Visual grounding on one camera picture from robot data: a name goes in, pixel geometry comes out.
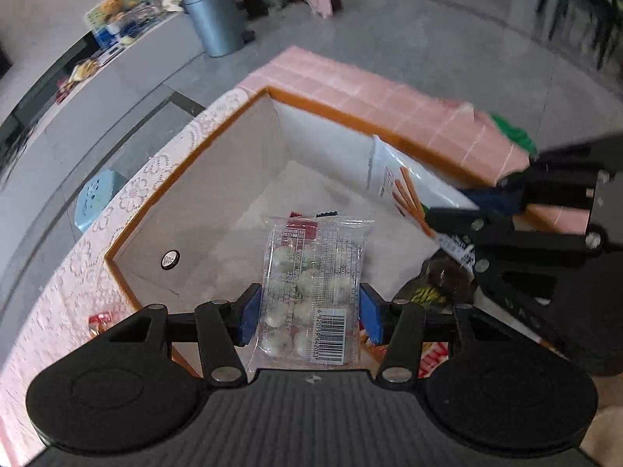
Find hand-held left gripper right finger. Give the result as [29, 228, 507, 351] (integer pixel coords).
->
[359, 282, 509, 386]

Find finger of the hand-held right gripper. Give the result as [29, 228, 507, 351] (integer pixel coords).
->
[428, 207, 605, 337]
[460, 133, 623, 216]

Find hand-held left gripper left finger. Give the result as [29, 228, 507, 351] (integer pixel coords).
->
[97, 282, 264, 388]

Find clear white ball candy packet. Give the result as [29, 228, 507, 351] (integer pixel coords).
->
[246, 214, 375, 370]

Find dark round snack packet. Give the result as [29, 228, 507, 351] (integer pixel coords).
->
[393, 252, 477, 308]

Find red yellow stick snack packet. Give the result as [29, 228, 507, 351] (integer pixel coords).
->
[359, 328, 451, 381]

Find white clear snack packet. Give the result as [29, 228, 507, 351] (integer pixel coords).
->
[367, 133, 480, 266]

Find orange cardboard box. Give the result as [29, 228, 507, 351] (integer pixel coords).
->
[104, 85, 590, 385]

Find green cloth item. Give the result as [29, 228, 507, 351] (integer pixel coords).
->
[489, 113, 539, 157]

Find beige fabric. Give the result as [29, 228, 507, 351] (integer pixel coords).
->
[578, 406, 623, 467]

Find small dried dates packet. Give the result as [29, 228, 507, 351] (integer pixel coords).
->
[88, 310, 116, 338]

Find dark dining chairs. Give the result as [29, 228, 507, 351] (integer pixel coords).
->
[534, 0, 623, 72]

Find light blue plastic stool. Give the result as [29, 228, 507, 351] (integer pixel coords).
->
[76, 169, 121, 234]

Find white television console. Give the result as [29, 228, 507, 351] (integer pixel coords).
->
[0, 9, 206, 190]

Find snack pile on console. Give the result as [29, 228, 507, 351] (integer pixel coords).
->
[55, 57, 99, 104]

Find grey trash can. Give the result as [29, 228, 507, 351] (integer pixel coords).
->
[180, 0, 246, 58]

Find blue gift box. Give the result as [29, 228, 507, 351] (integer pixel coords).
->
[94, 23, 123, 50]

